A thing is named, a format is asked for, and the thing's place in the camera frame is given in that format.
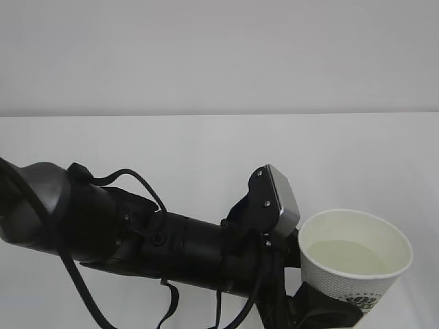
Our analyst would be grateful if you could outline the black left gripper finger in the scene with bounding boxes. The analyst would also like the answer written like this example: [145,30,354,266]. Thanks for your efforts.
[287,282,364,329]

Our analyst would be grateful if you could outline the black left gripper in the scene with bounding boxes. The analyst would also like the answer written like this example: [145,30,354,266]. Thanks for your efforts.
[143,202,306,329]

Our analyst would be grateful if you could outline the white paper cup green logo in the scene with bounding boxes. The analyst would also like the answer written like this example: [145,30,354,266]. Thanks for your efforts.
[298,209,414,314]

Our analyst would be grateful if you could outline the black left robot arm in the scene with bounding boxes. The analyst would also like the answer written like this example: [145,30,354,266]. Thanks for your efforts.
[1,160,363,328]

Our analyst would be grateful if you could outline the black braided cable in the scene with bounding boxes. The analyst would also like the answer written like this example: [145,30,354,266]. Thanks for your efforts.
[0,157,261,329]

